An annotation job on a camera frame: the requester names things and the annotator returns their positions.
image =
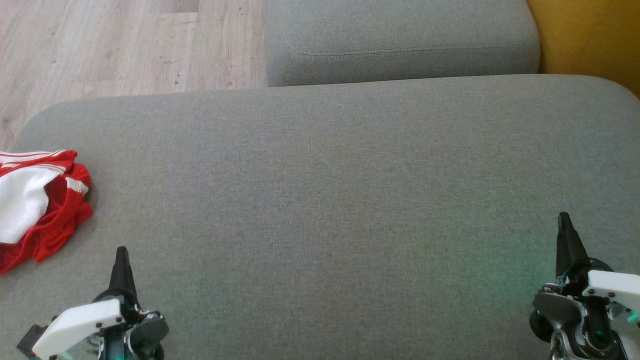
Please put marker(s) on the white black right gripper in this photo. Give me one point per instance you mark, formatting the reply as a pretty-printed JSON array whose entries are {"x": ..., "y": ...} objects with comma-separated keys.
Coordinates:
[{"x": 610, "y": 287}]

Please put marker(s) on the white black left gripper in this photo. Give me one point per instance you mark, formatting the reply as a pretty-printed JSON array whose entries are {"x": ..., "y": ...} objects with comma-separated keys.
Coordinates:
[{"x": 80, "y": 320}]

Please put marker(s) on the red and white shirt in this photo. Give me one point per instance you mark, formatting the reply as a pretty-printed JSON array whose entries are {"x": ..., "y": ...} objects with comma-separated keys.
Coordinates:
[{"x": 60, "y": 225}]

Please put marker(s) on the large grey sofa seat cushion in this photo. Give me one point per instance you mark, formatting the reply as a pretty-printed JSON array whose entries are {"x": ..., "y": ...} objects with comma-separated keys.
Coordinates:
[{"x": 320, "y": 200}]

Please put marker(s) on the small grey sofa cushion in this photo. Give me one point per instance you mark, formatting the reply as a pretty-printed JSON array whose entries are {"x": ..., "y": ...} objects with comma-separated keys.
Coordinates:
[{"x": 400, "y": 40}]

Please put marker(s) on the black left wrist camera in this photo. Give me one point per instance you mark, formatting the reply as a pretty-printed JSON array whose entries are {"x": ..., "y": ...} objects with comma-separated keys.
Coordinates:
[{"x": 31, "y": 342}]

